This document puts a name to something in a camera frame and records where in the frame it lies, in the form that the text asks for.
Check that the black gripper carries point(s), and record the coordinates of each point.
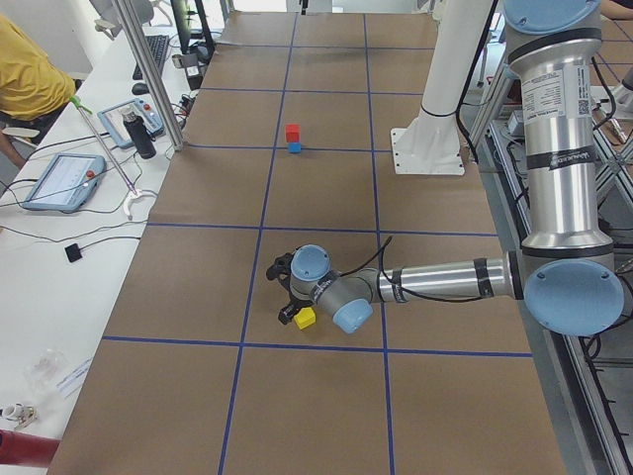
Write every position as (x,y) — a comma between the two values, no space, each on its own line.
(296,303)

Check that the yellow cube block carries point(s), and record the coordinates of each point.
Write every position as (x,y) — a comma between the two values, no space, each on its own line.
(305,318)

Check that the blue cube block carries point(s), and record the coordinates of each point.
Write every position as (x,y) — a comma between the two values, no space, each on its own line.
(294,147)

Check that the red cube block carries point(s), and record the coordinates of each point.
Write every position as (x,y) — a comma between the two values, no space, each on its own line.
(292,133)

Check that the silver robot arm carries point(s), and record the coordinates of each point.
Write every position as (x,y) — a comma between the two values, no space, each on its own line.
(563,271)

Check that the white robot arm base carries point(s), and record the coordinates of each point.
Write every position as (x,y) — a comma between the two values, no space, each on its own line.
(430,145)

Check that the grabber reach tool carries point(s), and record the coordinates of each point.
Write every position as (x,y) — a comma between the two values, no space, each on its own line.
(134,193)

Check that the small black square device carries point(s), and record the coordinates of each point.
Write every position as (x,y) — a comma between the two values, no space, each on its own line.
(73,252)

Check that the black water bottle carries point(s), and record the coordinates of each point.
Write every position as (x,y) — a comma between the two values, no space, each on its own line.
(138,133)

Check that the blue teach pendant near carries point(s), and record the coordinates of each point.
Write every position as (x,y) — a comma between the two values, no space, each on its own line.
(67,183)

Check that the blue teach pendant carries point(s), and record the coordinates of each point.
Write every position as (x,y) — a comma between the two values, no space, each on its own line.
(113,120)
(67,183)

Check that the blue teach pendant far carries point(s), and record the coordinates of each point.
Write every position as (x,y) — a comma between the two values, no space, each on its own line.
(113,120)

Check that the black computer mouse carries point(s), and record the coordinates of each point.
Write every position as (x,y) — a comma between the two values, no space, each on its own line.
(140,88)

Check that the small white roll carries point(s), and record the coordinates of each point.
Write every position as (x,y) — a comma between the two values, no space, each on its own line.
(19,415)

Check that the black keyboard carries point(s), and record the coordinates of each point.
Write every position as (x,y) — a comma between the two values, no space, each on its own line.
(158,47)

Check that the red cylinder object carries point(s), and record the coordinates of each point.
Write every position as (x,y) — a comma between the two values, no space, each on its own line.
(28,450)

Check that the person in yellow shirt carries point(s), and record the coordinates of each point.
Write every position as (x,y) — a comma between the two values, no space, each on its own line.
(34,92)

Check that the aluminium frame post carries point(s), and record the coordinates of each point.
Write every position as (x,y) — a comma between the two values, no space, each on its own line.
(141,52)

